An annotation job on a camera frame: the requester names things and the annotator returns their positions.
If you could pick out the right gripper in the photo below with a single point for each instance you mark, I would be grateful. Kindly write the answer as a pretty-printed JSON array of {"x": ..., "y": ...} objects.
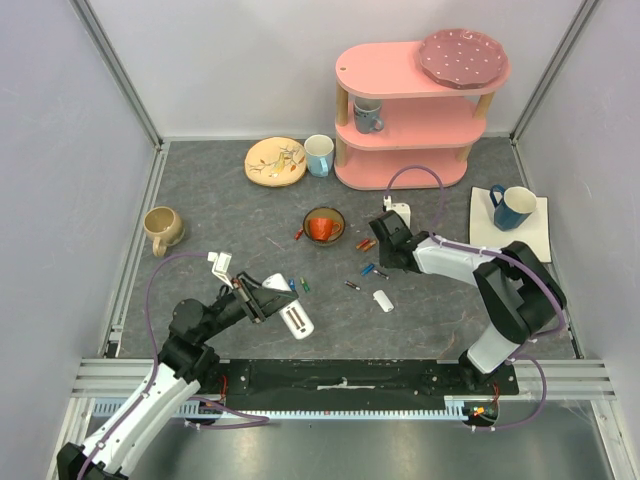
[{"x": 388, "y": 230}]

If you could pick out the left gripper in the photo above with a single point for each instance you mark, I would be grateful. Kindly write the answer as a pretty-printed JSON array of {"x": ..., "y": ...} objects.
[{"x": 267, "y": 297}]

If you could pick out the white remote control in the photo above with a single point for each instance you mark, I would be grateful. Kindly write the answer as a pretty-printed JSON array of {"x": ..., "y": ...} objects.
[{"x": 293, "y": 314}]

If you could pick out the white battery cover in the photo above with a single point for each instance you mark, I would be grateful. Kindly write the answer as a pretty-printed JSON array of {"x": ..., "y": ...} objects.
[{"x": 383, "y": 301}]

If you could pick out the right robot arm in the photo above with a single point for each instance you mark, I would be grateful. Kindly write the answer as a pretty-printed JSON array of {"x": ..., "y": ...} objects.
[{"x": 519, "y": 295}]

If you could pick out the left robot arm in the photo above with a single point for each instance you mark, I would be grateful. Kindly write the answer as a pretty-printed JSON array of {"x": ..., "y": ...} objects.
[{"x": 184, "y": 365}]

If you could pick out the black battery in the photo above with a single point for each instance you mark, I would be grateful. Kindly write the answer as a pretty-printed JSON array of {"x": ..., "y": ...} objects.
[
  {"x": 352, "y": 285},
  {"x": 381, "y": 274}
]

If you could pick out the dark blue battery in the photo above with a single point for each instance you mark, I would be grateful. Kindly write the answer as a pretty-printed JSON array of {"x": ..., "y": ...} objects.
[{"x": 369, "y": 268}]

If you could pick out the orange cup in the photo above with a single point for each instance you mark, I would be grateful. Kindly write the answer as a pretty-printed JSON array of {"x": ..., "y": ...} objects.
[{"x": 321, "y": 229}]

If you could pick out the dark blue mug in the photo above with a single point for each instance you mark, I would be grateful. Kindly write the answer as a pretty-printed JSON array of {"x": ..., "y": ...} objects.
[{"x": 512, "y": 206}]

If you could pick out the light blue mug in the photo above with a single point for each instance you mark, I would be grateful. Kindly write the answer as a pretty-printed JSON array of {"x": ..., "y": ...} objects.
[{"x": 319, "y": 150}]

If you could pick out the pink three-tier shelf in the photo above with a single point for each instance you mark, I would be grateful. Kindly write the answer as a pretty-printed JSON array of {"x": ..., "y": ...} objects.
[{"x": 424, "y": 123}]

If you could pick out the beige mug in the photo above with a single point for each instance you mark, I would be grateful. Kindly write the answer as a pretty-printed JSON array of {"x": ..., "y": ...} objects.
[{"x": 164, "y": 227}]

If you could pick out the grey mug on shelf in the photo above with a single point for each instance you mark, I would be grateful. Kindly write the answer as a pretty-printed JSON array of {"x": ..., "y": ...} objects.
[{"x": 367, "y": 115}]

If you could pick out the yellow floral plate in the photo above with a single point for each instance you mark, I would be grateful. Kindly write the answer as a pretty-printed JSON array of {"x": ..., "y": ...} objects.
[{"x": 275, "y": 162}]

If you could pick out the white square plate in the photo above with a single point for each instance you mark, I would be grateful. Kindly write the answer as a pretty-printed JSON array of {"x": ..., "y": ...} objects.
[{"x": 534, "y": 231}]

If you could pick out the pink dotted plate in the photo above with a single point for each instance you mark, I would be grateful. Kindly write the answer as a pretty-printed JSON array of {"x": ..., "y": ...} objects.
[{"x": 462, "y": 59}]

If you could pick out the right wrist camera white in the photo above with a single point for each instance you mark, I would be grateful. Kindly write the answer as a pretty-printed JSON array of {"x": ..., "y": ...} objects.
[{"x": 402, "y": 209}]

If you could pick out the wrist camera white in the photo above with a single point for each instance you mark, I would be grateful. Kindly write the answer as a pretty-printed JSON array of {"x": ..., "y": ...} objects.
[
  {"x": 220, "y": 265},
  {"x": 402, "y": 209}
]

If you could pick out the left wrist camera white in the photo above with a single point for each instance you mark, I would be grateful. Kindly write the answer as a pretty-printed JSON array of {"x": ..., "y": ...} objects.
[{"x": 220, "y": 265}]

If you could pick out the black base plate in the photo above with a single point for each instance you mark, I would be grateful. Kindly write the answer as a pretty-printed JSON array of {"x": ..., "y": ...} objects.
[{"x": 345, "y": 383}]

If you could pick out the white cable duct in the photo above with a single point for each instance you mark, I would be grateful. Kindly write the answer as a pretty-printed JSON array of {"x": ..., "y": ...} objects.
[{"x": 443, "y": 409}]

